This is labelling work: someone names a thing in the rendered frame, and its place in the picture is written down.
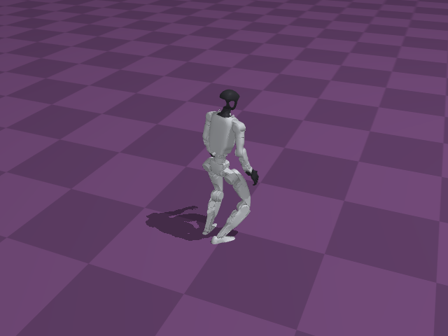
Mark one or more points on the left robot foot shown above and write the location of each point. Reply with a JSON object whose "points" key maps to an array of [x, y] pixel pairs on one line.
{"points": [[212, 227]]}

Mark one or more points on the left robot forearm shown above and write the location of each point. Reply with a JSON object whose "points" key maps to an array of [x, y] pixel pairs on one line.
{"points": [[208, 147]]}

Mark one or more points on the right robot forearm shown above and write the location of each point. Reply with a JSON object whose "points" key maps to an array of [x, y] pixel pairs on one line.
{"points": [[244, 162]]}

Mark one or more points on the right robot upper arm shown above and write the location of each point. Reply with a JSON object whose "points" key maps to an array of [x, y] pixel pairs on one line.
{"points": [[239, 130]]}

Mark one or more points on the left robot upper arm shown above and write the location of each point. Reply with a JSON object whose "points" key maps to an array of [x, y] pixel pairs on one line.
{"points": [[207, 126]]}

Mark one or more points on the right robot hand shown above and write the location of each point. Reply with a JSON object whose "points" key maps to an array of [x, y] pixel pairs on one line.
{"points": [[254, 176]]}

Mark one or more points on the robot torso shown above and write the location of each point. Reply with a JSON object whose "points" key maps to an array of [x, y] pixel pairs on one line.
{"points": [[222, 141]]}

